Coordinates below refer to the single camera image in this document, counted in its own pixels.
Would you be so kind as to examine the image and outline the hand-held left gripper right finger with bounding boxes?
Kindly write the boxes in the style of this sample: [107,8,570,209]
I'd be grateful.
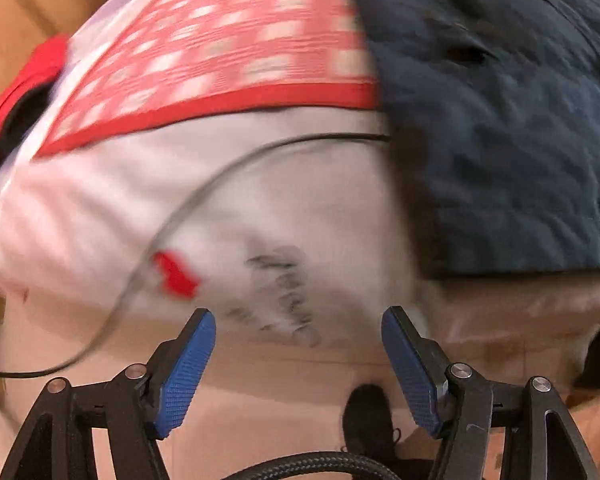
[381,306,600,480]

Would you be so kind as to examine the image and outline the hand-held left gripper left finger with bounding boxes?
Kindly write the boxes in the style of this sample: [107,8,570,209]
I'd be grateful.
[0,308,217,480]

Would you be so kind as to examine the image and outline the navy padded jacket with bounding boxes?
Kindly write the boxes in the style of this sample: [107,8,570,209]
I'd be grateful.
[342,0,600,281]

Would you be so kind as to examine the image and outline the person's left black shoe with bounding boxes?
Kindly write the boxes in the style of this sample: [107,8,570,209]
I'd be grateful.
[341,385,403,461]

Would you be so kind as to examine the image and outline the pastel patchwork bed sheet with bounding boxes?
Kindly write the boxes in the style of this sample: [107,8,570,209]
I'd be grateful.
[0,105,431,376]

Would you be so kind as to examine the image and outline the red garment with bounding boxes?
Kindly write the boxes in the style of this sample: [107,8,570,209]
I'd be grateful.
[0,35,71,181]

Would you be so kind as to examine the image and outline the red checked mat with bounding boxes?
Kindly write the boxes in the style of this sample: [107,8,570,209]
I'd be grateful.
[32,0,381,158]

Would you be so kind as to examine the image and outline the wooden wardrobe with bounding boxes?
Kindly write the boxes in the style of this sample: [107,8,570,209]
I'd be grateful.
[0,0,146,116]

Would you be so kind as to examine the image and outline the black braided cable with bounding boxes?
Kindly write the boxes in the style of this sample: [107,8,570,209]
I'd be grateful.
[230,452,433,480]

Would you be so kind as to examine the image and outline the thin black cable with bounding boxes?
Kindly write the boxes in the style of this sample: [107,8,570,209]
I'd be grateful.
[0,132,391,380]

